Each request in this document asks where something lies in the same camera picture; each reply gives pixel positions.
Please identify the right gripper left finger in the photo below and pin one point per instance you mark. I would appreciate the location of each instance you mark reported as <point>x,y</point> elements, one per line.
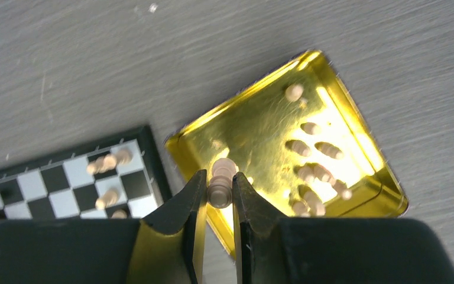
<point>166,246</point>

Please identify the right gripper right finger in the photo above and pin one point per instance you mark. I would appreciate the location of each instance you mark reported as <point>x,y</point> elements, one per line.
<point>271,247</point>

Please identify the light wooden chess piece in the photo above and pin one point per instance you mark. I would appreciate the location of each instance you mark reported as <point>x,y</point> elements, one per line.
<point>123,156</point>
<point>219,190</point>
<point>102,164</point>
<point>109,198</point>
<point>119,214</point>

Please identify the gold tin box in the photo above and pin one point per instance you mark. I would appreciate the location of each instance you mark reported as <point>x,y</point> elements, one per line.
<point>296,128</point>

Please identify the black and white chessboard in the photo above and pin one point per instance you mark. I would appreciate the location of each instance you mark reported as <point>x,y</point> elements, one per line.
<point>57,185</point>

